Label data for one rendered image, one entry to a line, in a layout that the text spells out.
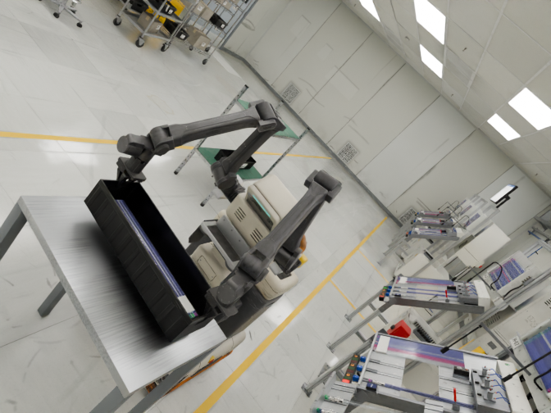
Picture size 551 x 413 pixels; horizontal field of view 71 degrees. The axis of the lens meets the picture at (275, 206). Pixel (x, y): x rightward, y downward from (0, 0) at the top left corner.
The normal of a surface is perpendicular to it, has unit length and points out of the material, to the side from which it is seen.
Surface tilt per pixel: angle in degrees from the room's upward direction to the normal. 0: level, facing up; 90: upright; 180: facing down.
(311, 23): 90
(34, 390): 0
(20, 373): 0
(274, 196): 43
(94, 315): 0
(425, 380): 90
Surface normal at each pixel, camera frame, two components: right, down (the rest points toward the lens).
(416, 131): -0.38, 0.10
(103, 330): 0.66, -0.67
